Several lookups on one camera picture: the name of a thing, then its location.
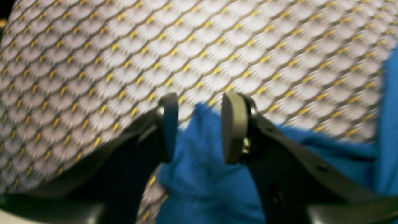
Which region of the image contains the blue long-sleeve T-shirt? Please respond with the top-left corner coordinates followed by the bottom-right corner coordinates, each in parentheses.
top-left (157, 49), bottom-right (398, 224)

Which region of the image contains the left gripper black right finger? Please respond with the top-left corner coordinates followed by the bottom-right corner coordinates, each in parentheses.
top-left (221, 91), bottom-right (398, 224)

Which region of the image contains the patterned fan-print tablecloth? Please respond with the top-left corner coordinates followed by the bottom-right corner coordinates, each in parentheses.
top-left (1, 0), bottom-right (397, 224)

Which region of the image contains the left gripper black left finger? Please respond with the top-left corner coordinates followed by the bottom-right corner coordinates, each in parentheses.
top-left (1, 93), bottom-right (179, 224)

